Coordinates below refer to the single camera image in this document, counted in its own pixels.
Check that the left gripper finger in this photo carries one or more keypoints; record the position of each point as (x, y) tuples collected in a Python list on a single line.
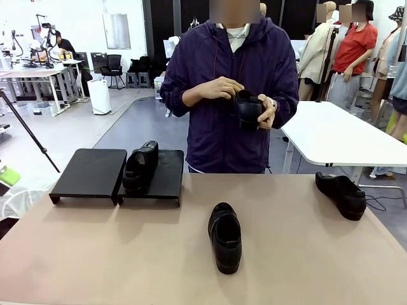
[(3, 190), (9, 176)]

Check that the person's left forearm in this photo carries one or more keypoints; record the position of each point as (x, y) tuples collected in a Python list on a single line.
[(286, 111)]

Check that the person's right forearm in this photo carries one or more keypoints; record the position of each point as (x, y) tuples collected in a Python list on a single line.
[(175, 100)]

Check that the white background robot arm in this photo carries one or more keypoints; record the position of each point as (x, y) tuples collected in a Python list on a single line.
[(6, 38)]

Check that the black shoe stand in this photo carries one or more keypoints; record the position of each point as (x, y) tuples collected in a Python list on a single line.
[(89, 171), (165, 178)]

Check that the person's right hand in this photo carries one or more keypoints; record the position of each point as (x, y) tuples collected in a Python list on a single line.
[(216, 89)]

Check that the person's left hand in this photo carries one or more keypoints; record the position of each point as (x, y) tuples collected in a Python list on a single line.
[(268, 116)]

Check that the clear storage box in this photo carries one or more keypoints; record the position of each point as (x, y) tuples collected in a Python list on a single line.
[(41, 108)]

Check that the long background workbench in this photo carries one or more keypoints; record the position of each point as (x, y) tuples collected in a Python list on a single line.
[(28, 73)]

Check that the white air purifier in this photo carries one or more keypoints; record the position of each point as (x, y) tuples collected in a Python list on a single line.
[(99, 98)]

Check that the seated person in black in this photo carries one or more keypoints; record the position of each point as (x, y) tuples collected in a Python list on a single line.
[(65, 46)]

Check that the black monitor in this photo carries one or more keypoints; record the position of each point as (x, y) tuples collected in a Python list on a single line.
[(98, 62)]

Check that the black background robot rig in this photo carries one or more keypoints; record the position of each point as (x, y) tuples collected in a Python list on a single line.
[(49, 35)]

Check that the black office chair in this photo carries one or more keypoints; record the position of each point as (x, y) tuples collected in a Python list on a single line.
[(114, 63)]

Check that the grey stool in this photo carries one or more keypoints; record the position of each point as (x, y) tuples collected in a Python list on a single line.
[(132, 79), (143, 79)]

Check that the computer case with lights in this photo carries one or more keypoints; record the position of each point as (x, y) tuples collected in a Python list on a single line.
[(158, 87)]

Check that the black backpack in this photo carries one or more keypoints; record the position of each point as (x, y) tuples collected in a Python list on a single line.
[(141, 63)]

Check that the white humanoid background robot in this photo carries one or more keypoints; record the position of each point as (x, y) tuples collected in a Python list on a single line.
[(173, 43)]

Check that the person in purple jacket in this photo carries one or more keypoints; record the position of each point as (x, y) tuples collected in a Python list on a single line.
[(229, 63)]

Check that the silver wristwatch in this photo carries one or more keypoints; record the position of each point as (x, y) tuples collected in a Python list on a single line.
[(272, 102)]

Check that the mannequin in dark red top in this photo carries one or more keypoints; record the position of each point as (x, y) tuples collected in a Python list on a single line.
[(263, 8)]

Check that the white table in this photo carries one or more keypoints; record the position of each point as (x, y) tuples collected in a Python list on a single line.
[(334, 133)]

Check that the mannequin in beige coat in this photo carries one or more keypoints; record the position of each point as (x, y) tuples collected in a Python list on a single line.
[(314, 57)]

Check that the mannequin with bucket hat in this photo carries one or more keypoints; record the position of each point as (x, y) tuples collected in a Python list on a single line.
[(383, 60)]

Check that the light blue garment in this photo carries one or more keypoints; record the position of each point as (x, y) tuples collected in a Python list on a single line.
[(400, 70)]

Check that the grey wall panel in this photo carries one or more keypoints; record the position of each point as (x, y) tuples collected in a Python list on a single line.
[(117, 31)]

